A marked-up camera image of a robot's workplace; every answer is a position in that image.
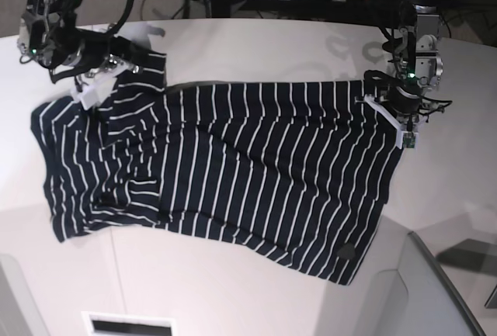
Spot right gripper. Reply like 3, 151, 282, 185
17, 22, 165, 109

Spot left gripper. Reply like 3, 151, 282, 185
355, 33, 453, 149

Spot navy white striped t-shirt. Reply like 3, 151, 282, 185
31, 51, 401, 286

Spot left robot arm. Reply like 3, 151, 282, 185
359, 0, 451, 149

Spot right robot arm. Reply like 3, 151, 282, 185
17, 0, 165, 109

